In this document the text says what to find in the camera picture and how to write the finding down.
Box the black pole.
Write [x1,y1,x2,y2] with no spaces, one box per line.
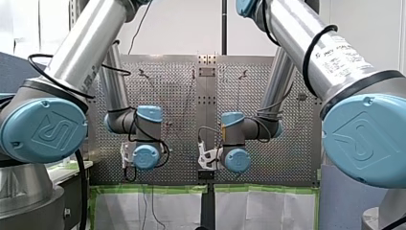
[221,0,229,57]

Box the grey board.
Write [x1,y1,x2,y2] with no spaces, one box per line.
[318,157,389,230]

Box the thin black cable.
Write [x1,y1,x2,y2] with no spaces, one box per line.
[127,0,153,56]
[150,183,167,230]
[141,183,149,230]

